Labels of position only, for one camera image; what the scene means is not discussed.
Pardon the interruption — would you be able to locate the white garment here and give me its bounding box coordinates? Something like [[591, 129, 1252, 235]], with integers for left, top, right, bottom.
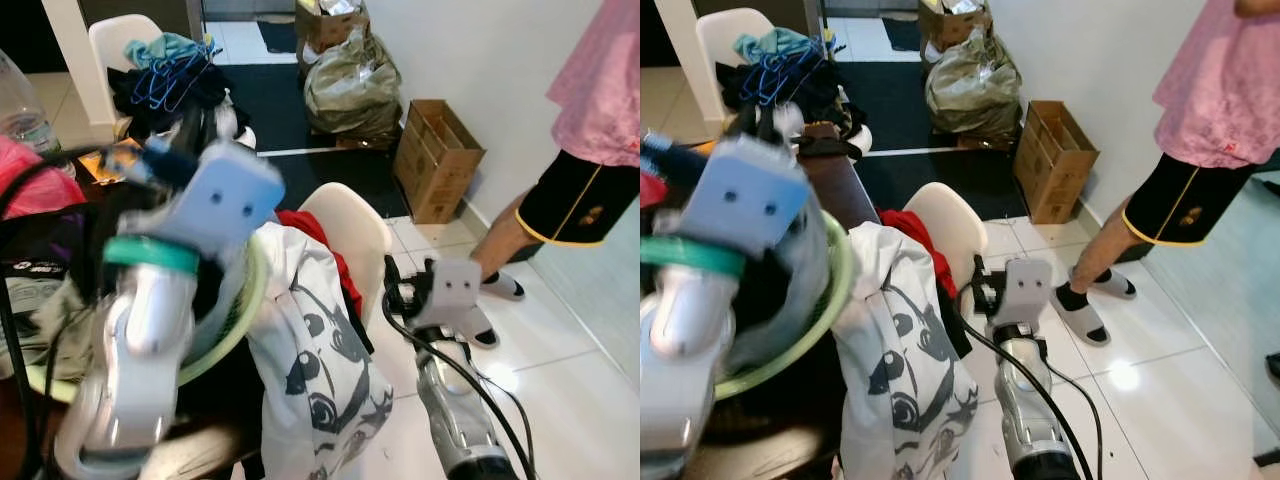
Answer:
[[245, 222, 396, 480], [830, 220, 981, 480]]

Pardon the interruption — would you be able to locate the blue hanger bundle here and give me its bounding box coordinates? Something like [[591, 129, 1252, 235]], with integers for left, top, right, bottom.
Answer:
[[135, 45, 216, 111], [745, 45, 826, 106]]

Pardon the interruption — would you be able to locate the white plastic chair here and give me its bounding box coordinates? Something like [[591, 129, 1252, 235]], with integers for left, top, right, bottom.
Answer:
[[905, 183, 991, 311], [88, 14, 256, 151], [300, 183, 393, 331], [695, 8, 871, 151]]

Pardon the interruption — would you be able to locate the red garment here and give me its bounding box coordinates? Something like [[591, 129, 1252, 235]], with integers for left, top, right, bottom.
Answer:
[[275, 210, 363, 321], [880, 208, 961, 301]]

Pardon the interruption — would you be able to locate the brown cardboard box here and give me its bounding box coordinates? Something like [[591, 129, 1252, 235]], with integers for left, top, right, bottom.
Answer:
[[1013, 100, 1099, 226], [393, 98, 486, 226]]

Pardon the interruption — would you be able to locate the green plastic basin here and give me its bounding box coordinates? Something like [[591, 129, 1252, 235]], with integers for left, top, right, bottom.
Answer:
[[25, 235, 271, 401], [715, 205, 856, 401]]

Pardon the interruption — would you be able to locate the dark brown chair back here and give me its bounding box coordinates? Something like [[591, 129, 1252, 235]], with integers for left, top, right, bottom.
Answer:
[[795, 120, 881, 231]]

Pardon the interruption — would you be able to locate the olive plastic bag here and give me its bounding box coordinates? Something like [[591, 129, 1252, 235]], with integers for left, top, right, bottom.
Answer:
[[925, 30, 1023, 141], [303, 30, 403, 141]]

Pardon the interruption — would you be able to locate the person in pink shirt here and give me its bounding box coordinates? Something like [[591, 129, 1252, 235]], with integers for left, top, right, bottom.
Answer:
[[440, 0, 641, 351], [1050, 0, 1280, 346]]

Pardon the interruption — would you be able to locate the dark clothes pile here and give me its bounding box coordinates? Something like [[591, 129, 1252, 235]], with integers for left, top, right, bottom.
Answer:
[[108, 65, 236, 141], [715, 60, 851, 136]]

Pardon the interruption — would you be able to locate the teal cloth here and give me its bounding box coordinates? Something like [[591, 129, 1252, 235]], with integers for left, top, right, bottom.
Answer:
[[125, 33, 216, 71], [735, 28, 831, 66]]

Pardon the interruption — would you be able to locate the pink cloth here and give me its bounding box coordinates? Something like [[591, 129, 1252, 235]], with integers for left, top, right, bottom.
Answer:
[[0, 135, 86, 216]]

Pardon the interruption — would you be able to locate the clear plastic bottle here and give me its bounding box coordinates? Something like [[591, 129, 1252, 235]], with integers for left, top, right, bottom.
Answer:
[[0, 50, 51, 151]]

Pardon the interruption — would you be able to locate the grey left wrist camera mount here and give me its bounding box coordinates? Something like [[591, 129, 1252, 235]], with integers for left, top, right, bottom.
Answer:
[[690, 135, 813, 256], [150, 140, 286, 266]]

